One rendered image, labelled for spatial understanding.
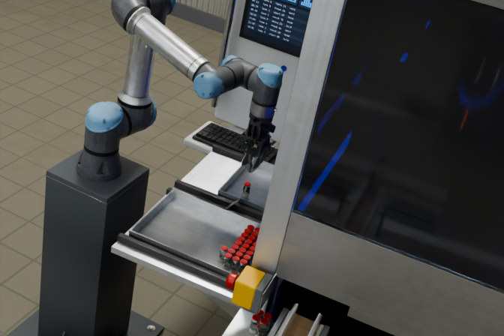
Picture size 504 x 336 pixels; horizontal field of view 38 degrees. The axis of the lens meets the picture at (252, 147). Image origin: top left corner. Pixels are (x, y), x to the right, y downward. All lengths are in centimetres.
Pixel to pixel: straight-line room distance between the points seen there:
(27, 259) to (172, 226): 134
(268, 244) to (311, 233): 12
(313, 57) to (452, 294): 62
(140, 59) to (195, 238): 63
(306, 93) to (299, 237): 37
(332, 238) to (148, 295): 163
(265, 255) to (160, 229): 43
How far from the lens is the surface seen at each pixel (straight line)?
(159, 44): 214
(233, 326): 188
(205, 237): 213
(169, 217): 219
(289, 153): 165
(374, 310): 180
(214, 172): 243
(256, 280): 179
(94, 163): 246
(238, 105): 286
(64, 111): 453
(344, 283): 178
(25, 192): 379
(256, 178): 244
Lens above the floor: 216
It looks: 29 degrees down
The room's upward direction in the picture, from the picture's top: 12 degrees clockwise
